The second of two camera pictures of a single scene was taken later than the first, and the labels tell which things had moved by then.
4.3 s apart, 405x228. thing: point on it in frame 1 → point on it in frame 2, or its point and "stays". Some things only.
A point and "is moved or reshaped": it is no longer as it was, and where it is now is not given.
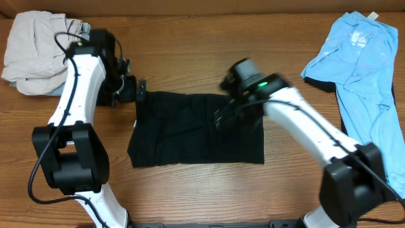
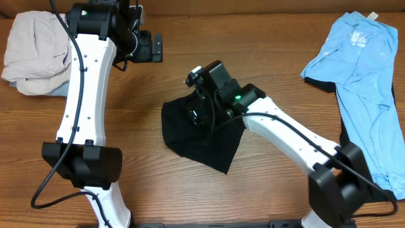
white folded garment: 37,45 stays
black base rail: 274,223 stays
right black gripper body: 221,118 → 196,114
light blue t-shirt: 359,59 stays
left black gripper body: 141,90 → 157,47
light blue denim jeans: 86,33 stays
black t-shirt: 172,128 is moved or reshaped
